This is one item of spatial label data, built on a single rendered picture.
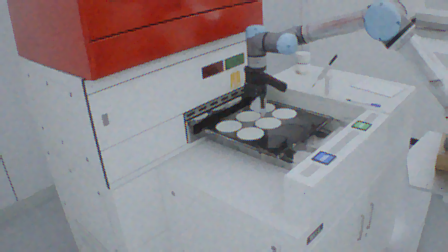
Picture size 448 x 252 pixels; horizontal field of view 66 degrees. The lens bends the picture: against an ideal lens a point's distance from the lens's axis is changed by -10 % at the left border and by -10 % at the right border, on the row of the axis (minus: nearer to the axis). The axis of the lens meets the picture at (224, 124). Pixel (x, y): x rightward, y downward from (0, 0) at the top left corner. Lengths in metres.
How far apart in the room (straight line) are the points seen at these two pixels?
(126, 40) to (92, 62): 0.13
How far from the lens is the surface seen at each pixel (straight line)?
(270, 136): 1.39
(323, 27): 1.41
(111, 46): 1.16
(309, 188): 1.02
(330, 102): 1.56
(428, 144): 1.59
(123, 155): 1.33
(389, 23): 1.18
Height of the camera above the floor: 1.54
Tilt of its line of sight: 25 degrees down
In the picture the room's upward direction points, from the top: 5 degrees counter-clockwise
